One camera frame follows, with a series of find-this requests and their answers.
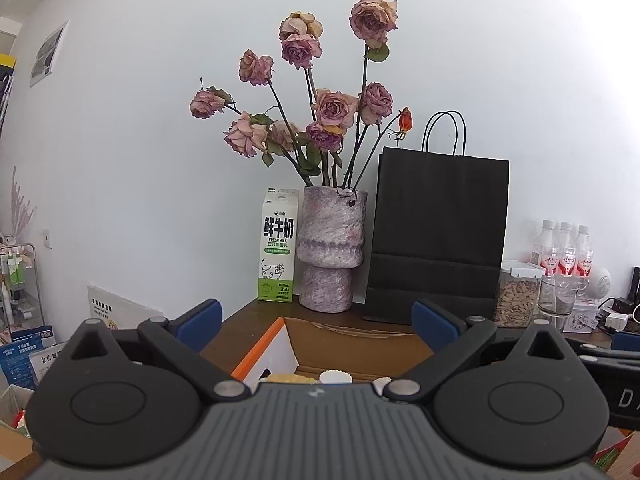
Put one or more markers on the red orange cardboard box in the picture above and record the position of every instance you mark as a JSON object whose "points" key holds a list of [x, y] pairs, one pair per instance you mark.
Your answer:
{"points": [[350, 350]]}

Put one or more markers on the white round speaker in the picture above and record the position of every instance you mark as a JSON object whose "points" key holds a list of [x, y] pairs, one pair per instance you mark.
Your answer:
{"points": [[600, 282]]}

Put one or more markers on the black paper bag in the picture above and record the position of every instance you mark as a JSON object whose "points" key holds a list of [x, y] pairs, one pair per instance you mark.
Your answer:
{"points": [[440, 220]]}

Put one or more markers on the white wall panel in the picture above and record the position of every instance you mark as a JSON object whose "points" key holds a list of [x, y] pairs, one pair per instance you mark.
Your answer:
{"points": [[115, 305]]}

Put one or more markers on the white wall socket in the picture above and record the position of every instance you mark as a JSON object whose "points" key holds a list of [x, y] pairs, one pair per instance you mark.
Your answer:
{"points": [[47, 239]]}

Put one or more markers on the blue printed bag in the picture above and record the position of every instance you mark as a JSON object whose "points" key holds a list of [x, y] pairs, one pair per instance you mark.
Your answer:
{"points": [[17, 360]]}

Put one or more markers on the clear drinking glass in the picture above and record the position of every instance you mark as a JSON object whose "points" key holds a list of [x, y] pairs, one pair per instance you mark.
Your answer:
{"points": [[555, 305]]}

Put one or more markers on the yellow white plush toy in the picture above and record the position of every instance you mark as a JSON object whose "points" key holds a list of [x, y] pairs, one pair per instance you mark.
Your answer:
{"points": [[285, 378]]}

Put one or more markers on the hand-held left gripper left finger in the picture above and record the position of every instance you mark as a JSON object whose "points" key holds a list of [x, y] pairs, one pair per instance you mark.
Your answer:
{"points": [[202, 325]]}

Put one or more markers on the bunch of dried pink roses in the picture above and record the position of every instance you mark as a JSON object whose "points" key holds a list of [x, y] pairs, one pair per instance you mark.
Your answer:
{"points": [[372, 17]]}

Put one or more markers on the white printed bag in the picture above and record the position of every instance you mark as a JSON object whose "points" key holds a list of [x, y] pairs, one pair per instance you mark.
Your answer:
{"points": [[47, 360]]}

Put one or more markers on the white charger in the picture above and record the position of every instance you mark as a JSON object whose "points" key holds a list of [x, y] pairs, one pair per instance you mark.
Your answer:
{"points": [[617, 322]]}

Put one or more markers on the white floral tin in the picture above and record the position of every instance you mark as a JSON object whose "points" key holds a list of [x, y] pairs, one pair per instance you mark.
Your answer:
{"points": [[582, 317]]}

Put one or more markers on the brown cardboard bin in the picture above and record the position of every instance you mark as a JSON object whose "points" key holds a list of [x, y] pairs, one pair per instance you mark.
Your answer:
{"points": [[12, 445]]}

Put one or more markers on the black upright device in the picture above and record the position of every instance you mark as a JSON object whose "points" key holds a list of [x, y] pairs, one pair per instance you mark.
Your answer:
{"points": [[636, 285]]}

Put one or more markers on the wall picture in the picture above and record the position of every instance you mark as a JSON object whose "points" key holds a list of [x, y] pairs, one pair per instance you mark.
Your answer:
{"points": [[49, 52]]}

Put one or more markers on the white plastic cap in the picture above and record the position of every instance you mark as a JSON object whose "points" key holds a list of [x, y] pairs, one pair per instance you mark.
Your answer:
{"points": [[335, 377]]}

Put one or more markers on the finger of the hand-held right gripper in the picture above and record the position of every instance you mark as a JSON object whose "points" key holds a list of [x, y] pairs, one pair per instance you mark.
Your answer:
{"points": [[625, 342]]}

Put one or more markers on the green white milk carton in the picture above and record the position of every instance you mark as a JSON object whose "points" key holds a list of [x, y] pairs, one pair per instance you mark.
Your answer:
{"points": [[277, 240]]}

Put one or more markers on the purple wall decal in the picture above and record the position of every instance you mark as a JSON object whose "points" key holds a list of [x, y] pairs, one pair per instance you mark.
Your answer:
{"points": [[22, 210]]}

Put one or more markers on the orange dried rosebud stem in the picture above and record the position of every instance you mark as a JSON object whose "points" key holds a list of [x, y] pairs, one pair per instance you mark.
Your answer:
{"points": [[405, 121]]}

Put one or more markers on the clear container of seeds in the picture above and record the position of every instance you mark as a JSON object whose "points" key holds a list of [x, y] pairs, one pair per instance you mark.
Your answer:
{"points": [[515, 300]]}

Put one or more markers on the purple textured vase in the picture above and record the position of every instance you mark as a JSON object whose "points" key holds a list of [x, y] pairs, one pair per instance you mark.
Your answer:
{"points": [[330, 240]]}

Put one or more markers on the red label water bottle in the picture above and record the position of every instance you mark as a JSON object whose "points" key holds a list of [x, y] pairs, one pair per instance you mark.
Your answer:
{"points": [[565, 252], [584, 255], [544, 250]]}

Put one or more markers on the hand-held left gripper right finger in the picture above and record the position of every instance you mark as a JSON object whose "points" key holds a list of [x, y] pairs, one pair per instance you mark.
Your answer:
{"points": [[432, 325]]}

